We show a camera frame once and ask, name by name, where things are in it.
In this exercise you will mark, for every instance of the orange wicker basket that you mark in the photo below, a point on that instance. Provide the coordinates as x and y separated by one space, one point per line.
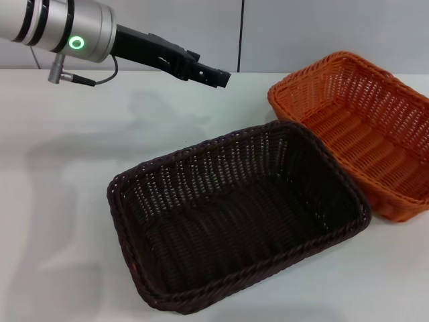
368 134

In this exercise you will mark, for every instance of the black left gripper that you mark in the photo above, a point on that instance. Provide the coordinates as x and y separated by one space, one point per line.
151 50

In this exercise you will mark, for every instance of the dark brown wicker basket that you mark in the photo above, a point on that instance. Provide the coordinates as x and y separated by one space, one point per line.
234 218

